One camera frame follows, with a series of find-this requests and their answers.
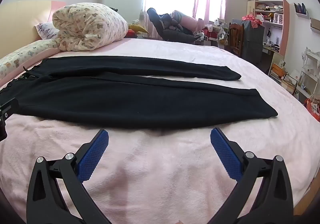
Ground bear print pillow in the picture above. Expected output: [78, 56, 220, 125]
[0, 39, 60, 79]

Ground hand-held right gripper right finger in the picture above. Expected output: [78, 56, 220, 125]
[207, 128, 294, 224]

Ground folded bear print quilt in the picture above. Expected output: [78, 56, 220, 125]
[52, 2, 129, 52]

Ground white box with red mark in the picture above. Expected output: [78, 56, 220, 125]
[281, 70, 302, 93]

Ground white wire rack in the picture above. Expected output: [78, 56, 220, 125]
[297, 47, 320, 100]

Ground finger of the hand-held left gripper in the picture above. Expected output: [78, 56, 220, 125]
[0, 97, 19, 142]

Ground empty wall shelf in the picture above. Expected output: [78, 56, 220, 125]
[310, 17, 320, 32]

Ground beige and pink headboard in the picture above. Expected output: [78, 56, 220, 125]
[0, 0, 66, 60]

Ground clear plastic bag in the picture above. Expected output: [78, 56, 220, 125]
[216, 27, 229, 47]

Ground wall shelf with dark books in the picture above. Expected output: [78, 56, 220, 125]
[294, 2, 309, 18]

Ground purple flower print pillow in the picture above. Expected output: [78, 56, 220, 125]
[35, 22, 60, 40]

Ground pile of dark clothes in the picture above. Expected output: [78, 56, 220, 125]
[146, 7, 208, 44]

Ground black pants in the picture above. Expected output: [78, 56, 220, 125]
[0, 55, 278, 129]

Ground red cloth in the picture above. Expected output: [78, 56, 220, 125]
[241, 14, 263, 27]

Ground yellow plush toy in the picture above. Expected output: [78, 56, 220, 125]
[129, 24, 150, 34]

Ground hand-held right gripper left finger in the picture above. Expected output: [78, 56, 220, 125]
[26, 129, 112, 224]

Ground pink bed blanket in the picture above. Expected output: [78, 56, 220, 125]
[0, 37, 320, 224]

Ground wooden chair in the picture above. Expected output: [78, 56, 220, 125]
[228, 22, 244, 57]

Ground dark grey cabinet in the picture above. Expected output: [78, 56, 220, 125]
[241, 20, 265, 67]

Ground pink desk bookshelf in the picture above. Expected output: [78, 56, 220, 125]
[247, 0, 290, 57]

